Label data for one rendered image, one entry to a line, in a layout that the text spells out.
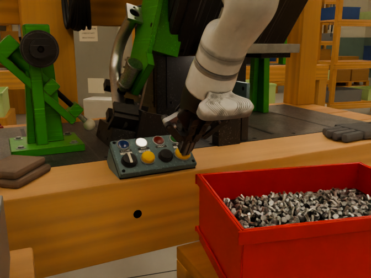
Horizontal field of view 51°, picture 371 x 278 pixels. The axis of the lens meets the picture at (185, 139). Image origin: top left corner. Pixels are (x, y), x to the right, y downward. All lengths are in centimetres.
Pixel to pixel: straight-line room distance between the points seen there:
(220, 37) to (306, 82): 116
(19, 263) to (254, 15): 44
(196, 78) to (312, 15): 113
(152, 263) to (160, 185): 147
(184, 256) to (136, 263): 151
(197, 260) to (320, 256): 20
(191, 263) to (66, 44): 81
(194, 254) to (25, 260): 25
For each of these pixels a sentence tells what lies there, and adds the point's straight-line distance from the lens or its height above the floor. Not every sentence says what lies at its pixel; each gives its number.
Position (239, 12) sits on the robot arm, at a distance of 50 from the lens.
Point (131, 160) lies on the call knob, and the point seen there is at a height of 93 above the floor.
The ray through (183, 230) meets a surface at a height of 78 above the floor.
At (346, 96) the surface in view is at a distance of 627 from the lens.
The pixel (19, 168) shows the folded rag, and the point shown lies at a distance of 71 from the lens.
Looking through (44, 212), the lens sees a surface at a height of 87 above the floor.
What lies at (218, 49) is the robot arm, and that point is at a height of 112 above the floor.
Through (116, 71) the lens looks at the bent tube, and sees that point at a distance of 102.
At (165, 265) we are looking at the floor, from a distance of 214.
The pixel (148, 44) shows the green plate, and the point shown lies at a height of 113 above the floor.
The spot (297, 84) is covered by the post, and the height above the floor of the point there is 96.
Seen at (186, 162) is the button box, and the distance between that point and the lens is 73.
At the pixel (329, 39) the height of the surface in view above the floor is 116.
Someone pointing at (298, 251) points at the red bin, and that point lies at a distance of 52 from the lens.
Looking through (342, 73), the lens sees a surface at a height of 34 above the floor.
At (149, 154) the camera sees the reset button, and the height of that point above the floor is 94.
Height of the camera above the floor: 114
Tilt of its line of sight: 14 degrees down
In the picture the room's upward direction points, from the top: straight up
